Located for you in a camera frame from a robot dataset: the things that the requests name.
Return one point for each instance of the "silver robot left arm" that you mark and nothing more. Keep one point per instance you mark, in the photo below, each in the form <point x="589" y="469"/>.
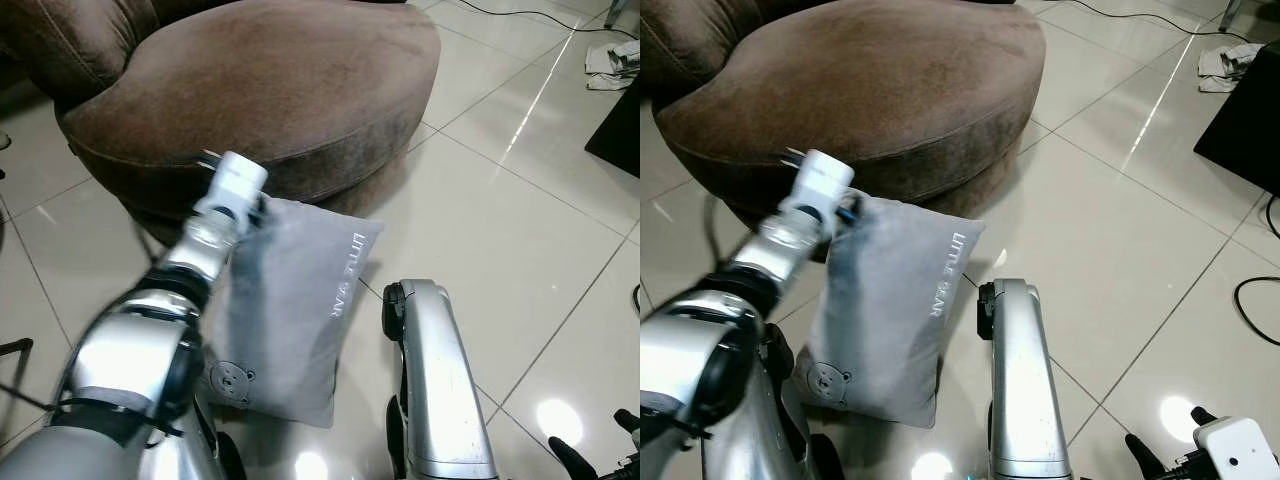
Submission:
<point x="690" y="350"/>
<point x="120" y="350"/>

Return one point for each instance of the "brown round fabric sofa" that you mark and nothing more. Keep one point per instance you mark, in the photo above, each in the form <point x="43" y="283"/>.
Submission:
<point x="860" y="90"/>
<point x="260" y="90"/>

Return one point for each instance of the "silver robot left leg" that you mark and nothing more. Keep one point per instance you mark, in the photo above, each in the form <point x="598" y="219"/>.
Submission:
<point x="185" y="458"/>
<point x="735" y="445"/>

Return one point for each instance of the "silver robot leg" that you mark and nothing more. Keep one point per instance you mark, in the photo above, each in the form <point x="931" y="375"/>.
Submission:
<point x="735" y="445"/>
<point x="185" y="458"/>
<point x="1025" y="390"/>
<point x="440" y="390"/>

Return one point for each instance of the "silver robot right leg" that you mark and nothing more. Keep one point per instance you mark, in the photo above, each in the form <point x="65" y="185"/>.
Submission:
<point x="440" y="390"/>
<point x="1025" y="390"/>

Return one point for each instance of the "black flat box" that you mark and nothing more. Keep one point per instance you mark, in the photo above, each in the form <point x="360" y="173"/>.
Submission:
<point x="1245" y="130"/>
<point x="620" y="135"/>

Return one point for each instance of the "black metal stand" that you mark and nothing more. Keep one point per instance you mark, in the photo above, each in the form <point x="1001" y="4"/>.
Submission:
<point x="15" y="346"/>

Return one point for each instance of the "crumpled grey white cloth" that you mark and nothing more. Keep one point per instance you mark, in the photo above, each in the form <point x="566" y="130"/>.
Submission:
<point x="1225" y="70"/>
<point x="610" y="70"/>

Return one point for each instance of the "grey metal furniture leg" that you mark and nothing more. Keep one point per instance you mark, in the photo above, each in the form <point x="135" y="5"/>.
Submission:
<point x="1232" y="12"/>
<point x="620" y="10"/>

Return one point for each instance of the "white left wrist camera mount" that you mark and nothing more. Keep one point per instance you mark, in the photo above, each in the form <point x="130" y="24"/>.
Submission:
<point x="822" y="178"/>
<point x="238" y="180"/>

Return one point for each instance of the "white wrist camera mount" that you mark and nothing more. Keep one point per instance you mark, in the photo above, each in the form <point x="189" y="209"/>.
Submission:
<point x="1240" y="450"/>
<point x="822" y="178"/>
<point x="238" y="180"/>

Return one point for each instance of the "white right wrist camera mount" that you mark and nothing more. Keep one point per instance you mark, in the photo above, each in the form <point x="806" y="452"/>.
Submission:
<point x="1240" y="450"/>

